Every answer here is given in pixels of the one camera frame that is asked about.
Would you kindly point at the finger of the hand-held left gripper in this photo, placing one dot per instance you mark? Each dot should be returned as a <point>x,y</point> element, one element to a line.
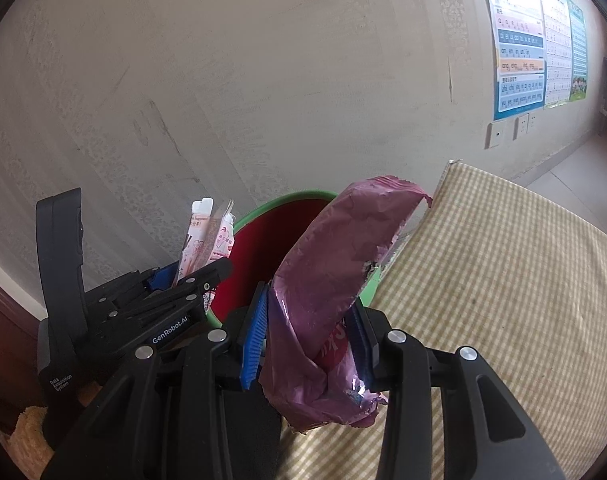
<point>161,276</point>
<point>208,272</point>

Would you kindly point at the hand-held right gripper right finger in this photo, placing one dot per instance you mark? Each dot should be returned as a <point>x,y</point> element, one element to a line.
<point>363,340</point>

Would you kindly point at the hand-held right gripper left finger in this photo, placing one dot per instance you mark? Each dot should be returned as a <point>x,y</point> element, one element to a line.
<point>253,340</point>

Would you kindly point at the pink and white wrapper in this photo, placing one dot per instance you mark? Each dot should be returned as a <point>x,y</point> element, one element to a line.
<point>201,232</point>

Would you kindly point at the green basin with red inside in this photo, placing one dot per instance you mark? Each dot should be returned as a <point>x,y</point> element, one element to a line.
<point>253,260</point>

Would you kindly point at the pink plastic bag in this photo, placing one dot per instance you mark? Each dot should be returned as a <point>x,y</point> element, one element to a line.
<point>328,285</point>

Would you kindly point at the yellow fuzzy cloth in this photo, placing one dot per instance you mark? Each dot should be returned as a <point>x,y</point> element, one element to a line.
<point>28,430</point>

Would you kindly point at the large white wall socket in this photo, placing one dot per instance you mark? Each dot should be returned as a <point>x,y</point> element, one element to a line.
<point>494,135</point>

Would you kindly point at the blue letter wall poster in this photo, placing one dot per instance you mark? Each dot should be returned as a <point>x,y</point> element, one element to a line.
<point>518,50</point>

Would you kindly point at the white chart wall poster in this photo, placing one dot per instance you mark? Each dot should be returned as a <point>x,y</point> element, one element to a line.
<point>556,45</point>

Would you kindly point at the teal wall poster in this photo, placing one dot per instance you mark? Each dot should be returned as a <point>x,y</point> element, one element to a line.
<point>578,55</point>

